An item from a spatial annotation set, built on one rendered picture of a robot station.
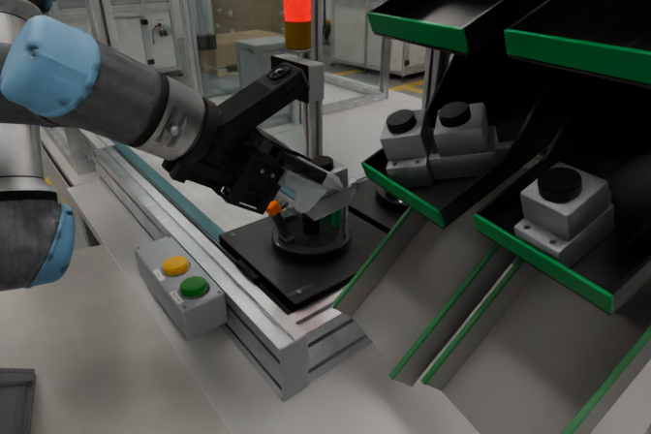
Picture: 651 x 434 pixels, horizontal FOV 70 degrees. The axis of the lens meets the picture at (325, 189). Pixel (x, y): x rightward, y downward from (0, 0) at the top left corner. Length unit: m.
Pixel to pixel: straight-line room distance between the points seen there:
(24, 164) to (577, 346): 0.72
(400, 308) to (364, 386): 0.17
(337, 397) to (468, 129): 0.43
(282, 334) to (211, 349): 0.17
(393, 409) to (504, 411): 0.21
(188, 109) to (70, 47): 0.11
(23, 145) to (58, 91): 0.36
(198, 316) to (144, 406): 0.14
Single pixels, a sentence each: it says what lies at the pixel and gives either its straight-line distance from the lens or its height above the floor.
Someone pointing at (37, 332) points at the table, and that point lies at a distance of 0.93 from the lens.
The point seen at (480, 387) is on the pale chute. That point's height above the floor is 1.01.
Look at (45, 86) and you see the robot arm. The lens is 0.41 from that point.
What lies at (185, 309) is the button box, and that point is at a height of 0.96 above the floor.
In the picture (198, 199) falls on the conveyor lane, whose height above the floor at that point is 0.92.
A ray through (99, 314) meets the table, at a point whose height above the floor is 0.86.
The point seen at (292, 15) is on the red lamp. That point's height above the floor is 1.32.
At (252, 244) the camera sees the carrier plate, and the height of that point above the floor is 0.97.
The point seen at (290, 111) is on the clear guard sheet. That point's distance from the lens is 1.04.
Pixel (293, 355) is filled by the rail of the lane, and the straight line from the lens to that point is 0.66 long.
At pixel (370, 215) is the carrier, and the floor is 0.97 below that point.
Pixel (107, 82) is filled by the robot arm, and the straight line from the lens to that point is 0.42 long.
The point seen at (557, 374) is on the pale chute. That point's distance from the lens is 0.53.
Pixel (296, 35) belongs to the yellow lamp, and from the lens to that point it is 0.89.
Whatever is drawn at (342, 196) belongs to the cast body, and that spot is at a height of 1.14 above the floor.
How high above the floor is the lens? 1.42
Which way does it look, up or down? 27 degrees down
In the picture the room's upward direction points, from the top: straight up
